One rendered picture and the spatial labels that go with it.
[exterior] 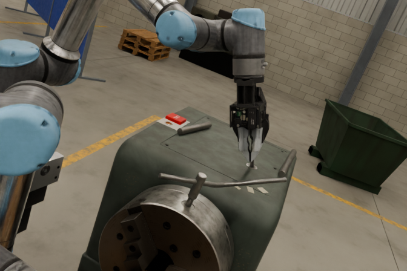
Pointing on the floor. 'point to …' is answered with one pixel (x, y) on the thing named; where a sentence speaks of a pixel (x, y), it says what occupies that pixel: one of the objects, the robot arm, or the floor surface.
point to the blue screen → (56, 1)
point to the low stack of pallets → (143, 43)
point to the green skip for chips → (357, 147)
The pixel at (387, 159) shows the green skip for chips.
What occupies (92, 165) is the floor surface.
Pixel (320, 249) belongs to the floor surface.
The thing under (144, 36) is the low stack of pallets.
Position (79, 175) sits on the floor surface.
